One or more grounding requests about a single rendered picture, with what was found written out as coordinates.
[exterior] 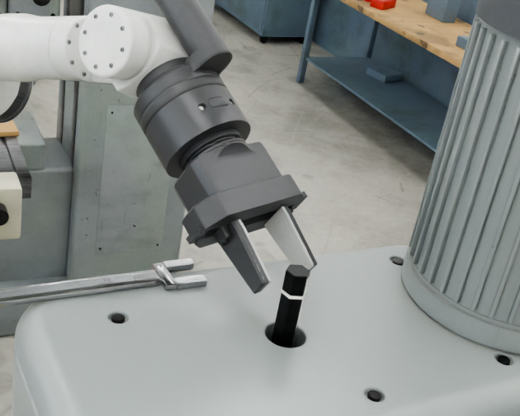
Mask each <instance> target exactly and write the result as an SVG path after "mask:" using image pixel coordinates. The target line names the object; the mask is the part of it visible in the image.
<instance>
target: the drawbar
mask: <svg viewBox="0 0 520 416"><path fill-rule="evenodd" d="M308 278H310V270H308V269H307V268H306V267H304V266H303V265H294V264H291V265H289V267H288V268H287V269H286V274H285V278H284V282H283V286H282V290H283V291H284V292H286V293H287V294H288V295H290V296H303V295H304V292H305V285H306V282H307V279H308ZM302 300H303V299H302ZM302 300H297V299H289V298H288V297H286V296H285V295H284V294H282V293H281V298H280V302H279V305H278V310H277V317H276V322H275V325H274V329H273V334H272V340H271V342H272V343H274V344H276V345H277V346H280V347H288V348H293V347H294V344H295V337H296V333H297V329H298V326H297V327H296V325H297V322H298V318H299V314H300V307H301V303H302Z"/></svg>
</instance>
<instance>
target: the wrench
mask: <svg viewBox="0 0 520 416"><path fill-rule="evenodd" d="M193 267H194V262H193V260H192V259H191V258H185V259H178V260H171V261H164V262H158V263H153V264H152V267H151V269H152V270H146V271H139V272H127V273H120V274H113V275H107V276H100V277H88V278H81V279H74V280H67V281H55V282H48V283H41V284H35V285H29V286H16V287H9V288H2V289H0V307H6V306H12V305H24V304H30V303H36V302H42V301H48V300H60V299H66V298H72V297H78V296H85V295H95V294H102V293H108V292H114V291H126V290H132V289H139V288H145V287H151V286H160V285H161V284H162V286H163V288H164V290H166V291H172V290H176V289H177V290H178V291H179V290H185V289H191V288H197V287H203V286H206V283H207V279H206V278H205V276H203V275H195V276H189V277H178V278H174V279H173V277H172V276H171V274H170V272H181V271H188V270H191V269H193Z"/></svg>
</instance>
